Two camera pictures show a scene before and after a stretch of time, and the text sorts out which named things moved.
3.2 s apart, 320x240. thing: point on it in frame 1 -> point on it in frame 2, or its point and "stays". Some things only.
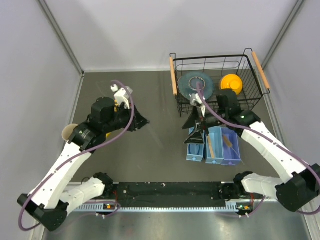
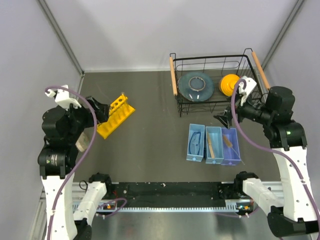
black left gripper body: x=122 y=118 -> x=81 y=117
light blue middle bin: x=216 y=140 stays
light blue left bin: x=195 y=151 stays
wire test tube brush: x=230 y=145 stays
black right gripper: x=197 y=137 -> x=226 y=120
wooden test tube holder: x=210 y=147 stays
